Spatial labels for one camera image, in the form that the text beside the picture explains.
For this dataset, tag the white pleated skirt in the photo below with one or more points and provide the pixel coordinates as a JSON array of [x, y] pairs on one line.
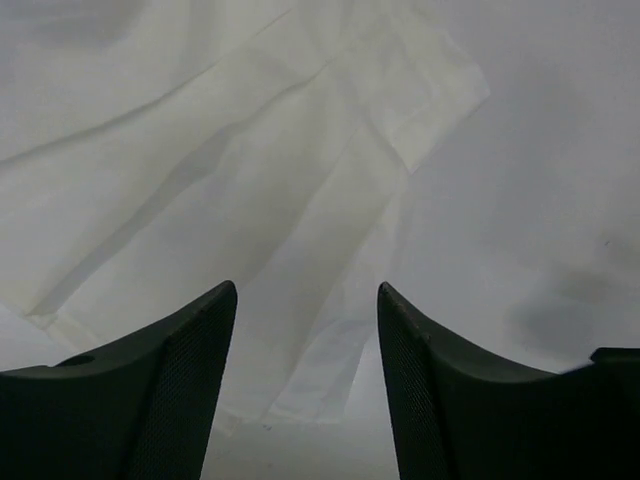
[[153, 149]]

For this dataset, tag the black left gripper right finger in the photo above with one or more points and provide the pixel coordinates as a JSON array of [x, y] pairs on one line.
[[459, 411]]

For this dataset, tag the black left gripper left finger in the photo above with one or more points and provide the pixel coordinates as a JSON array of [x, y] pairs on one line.
[[140, 407]]

